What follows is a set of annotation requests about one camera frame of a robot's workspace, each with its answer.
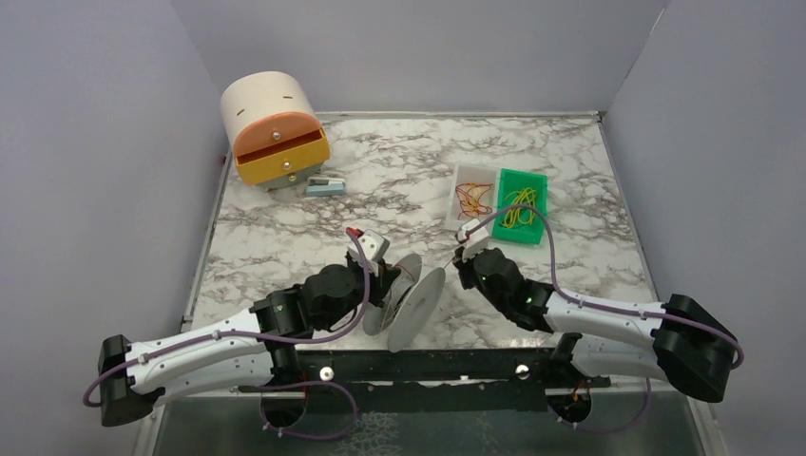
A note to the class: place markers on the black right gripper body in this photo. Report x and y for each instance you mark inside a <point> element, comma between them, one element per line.
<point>466,271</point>

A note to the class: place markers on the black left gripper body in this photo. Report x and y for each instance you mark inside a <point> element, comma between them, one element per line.
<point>383,279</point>

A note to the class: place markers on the grey perforated cable spool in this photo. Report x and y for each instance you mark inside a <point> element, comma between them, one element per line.
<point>409,305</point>

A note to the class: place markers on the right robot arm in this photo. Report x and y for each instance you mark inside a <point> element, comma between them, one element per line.
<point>676,341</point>

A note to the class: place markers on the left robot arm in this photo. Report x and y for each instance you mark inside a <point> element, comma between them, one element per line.
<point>253,347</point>

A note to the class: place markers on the green plastic bin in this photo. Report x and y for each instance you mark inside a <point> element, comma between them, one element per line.
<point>518,224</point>

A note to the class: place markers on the translucent white plastic bin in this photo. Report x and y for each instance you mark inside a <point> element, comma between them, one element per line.
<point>473,193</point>

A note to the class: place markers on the light blue stapler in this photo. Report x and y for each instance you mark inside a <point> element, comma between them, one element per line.
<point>325,187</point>

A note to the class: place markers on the beige and orange drawer cabinet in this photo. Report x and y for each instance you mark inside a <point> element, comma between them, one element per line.
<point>275,136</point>

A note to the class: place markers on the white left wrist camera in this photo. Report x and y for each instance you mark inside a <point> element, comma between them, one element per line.
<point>373,245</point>

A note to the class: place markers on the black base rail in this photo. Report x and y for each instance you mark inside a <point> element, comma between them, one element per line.
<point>447,380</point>

